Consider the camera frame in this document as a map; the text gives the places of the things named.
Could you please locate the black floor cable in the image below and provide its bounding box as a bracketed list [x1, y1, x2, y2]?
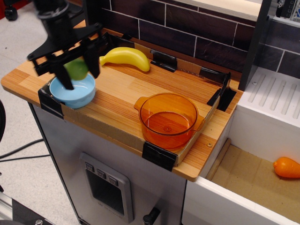
[0, 138, 51, 163]

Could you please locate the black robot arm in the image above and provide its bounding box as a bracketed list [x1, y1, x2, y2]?
[27, 0, 108, 90]

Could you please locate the orange toy carrot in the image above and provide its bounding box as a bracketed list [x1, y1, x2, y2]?
[273, 157, 300, 179]

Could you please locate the green toy pear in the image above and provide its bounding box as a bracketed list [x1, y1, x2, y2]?
[64, 58, 89, 81]

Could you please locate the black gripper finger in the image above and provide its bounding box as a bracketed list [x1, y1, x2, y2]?
[52, 64, 74, 90]
[83, 45, 100, 79]

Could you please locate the yellow toy banana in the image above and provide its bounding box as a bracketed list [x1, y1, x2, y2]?
[99, 47, 150, 72]

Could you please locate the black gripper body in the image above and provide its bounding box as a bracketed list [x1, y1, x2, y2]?
[27, 23, 108, 75]

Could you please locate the grey toy dishwasher cabinet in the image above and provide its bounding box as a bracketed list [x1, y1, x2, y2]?
[30, 105, 187, 225]

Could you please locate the black upright post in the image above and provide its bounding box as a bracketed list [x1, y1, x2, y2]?
[82, 0, 112, 29]

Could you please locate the white toy sink unit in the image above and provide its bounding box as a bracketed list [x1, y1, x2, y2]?
[182, 68, 300, 225]

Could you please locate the light blue bowl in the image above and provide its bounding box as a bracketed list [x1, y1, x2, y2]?
[49, 74, 96, 109]

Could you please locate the black caster wheel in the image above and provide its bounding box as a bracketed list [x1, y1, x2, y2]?
[4, 5, 18, 21]

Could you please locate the cardboard fence with black tape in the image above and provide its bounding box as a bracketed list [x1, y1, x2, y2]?
[38, 36, 242, 180]

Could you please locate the orange transparent pot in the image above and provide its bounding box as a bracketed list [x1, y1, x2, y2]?
[134, 93, 205, 151]

